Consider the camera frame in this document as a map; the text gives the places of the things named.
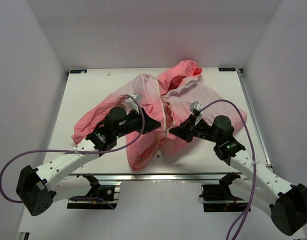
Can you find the blue label sticker left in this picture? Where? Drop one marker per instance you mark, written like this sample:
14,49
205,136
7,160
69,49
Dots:
78,71

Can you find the pink hooded zip jacket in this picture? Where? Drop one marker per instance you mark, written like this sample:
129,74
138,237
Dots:
166,98

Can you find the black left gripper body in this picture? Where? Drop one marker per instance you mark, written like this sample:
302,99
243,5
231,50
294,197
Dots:
134,123

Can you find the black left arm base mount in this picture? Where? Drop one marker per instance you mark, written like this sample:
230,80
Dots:
101,196

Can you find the aluminium table frame rail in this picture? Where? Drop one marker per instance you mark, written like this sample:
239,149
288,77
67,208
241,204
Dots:
168,177

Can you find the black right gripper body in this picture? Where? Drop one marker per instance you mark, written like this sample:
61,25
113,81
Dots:
204,131

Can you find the blue label sticker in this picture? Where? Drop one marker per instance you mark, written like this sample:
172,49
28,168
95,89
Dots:
78,71
227,69

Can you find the blue label sticker right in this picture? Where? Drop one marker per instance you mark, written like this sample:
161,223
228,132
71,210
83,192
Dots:
227,69

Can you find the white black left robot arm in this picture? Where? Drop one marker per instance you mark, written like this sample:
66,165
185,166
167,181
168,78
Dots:
39,187

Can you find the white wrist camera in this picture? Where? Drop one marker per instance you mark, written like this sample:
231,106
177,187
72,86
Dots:
196,109
132,102

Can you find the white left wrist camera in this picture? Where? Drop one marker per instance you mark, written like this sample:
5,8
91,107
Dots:
132,102

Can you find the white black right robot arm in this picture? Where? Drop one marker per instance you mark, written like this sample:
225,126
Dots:
283,202

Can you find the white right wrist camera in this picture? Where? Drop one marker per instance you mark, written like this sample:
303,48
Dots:
196,109

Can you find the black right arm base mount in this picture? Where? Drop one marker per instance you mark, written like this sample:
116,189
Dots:
218,198

